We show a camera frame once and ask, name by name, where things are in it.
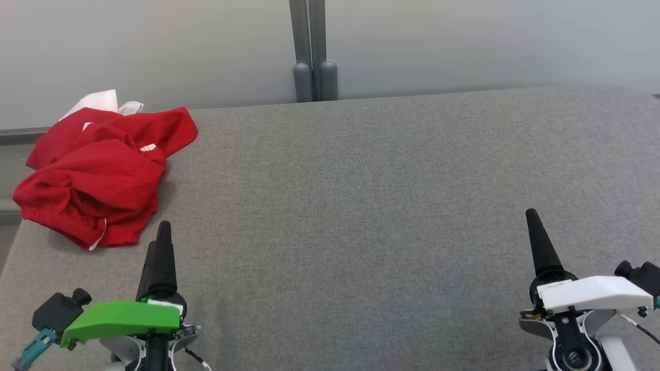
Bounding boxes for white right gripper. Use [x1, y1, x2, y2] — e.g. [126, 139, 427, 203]
[525, 208, 655, 314]

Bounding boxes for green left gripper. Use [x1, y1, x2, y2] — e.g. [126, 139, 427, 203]
[60, 221, 187, 348]

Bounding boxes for red shorts with white stripes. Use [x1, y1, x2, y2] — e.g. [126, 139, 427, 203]
[13, 121, 168, 251]

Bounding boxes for red shirt with white sleeves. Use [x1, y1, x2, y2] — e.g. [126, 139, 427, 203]
[26, 90, 199, 171]

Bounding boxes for light grey horizontal tube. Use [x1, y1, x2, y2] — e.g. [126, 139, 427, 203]
[0, 198, 24, 224]

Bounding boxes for left thin black cable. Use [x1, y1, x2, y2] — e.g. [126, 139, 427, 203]
[183, 346, 212, 371]

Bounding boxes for thin black cable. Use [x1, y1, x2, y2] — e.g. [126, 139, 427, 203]
[183, 346, 212, 371]
[616, 311, 660, 346]

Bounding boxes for right thin black cable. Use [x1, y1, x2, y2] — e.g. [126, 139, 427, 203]
[616, 311, 660, 346]

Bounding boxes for left cable with teal plug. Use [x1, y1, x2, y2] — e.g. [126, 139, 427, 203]
[12, 329, 58, 371]

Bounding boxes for dark grey horizontal rail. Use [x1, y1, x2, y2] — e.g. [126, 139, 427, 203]
[0, 127, 51, 145]

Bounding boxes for grey upright post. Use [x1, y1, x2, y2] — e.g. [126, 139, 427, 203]
[289, 0, 314, 103]
[308, 0, 339, 102]

